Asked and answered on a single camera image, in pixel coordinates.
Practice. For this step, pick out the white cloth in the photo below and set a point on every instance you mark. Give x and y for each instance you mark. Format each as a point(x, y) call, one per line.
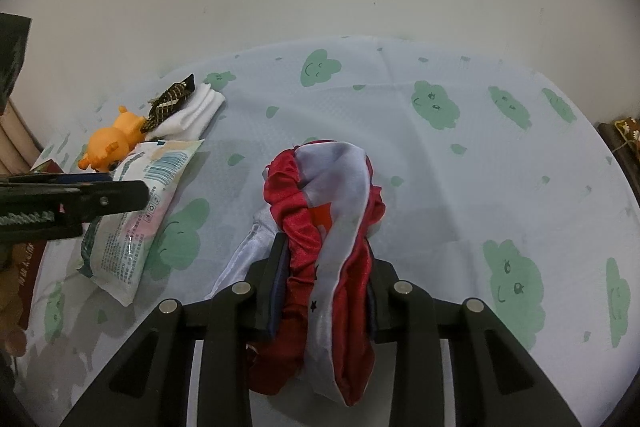
point(200, 107)

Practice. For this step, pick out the wet wipes packet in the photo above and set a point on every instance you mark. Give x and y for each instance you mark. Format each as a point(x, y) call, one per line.
point(130, 237)

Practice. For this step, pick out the dark box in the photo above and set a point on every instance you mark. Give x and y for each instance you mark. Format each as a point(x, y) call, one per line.
point(12, 57)

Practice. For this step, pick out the dark wooden furniture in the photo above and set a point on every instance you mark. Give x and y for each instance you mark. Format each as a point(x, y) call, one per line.
point(625, 157)

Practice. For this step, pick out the red tin box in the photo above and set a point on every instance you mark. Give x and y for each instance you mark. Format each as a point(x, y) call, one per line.
point(32, 287)

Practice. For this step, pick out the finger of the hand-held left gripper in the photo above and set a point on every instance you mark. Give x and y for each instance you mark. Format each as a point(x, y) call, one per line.
point(115, 199)
point(75, 178)

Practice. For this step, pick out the red and grey satin cloth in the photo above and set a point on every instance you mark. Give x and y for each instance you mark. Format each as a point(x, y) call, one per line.
point(345, 307)

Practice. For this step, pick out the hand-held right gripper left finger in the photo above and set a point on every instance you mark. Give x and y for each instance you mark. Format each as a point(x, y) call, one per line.
point(277, 307)

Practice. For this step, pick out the beige curtain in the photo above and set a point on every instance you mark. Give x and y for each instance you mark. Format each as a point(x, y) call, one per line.
point(15, 142)

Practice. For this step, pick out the brown floral cloth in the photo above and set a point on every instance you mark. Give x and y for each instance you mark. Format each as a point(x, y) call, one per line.
point(629, 129)

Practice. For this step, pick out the orange plush toy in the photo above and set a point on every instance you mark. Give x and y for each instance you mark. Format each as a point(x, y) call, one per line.
point(110, 142)

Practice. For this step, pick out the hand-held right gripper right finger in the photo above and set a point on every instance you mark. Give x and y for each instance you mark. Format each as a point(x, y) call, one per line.
point(382, 307)

